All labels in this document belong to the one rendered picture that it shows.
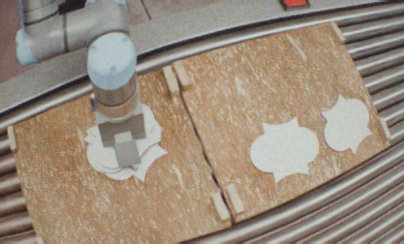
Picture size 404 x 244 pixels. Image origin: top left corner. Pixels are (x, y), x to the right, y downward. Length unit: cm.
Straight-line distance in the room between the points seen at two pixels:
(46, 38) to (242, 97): 48
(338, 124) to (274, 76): 18
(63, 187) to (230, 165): 34
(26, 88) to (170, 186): 42
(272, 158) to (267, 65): 20
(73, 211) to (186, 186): 24
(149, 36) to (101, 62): 46
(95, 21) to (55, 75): 39
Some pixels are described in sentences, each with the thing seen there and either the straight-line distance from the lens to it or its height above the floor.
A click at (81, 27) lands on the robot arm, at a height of 126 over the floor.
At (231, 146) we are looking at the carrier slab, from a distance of 115.
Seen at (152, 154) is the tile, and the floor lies 95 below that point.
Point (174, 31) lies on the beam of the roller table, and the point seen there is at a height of 92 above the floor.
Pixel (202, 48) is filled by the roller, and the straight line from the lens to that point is 127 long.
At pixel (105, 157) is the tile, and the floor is 98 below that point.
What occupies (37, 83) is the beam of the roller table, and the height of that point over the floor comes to 92.
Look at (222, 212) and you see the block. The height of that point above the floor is 96.
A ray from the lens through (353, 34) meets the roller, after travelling 138.
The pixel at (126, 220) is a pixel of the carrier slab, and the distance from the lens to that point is 111.
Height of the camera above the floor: 200
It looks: 66 degrees down
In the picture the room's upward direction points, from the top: 6 degrees clockwise
